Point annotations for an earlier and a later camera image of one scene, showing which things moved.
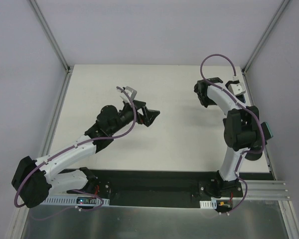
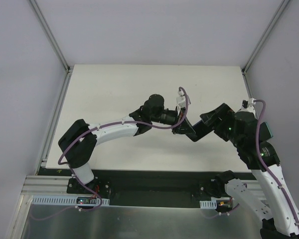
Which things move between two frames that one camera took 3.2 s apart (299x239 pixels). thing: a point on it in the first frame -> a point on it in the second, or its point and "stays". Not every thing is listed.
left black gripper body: x=139 y=112 -> x=178 y=122
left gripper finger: x=148 y=122 -> x=185 y=128
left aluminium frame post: x=47 y=29 stays
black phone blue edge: x=267 y=132 stays
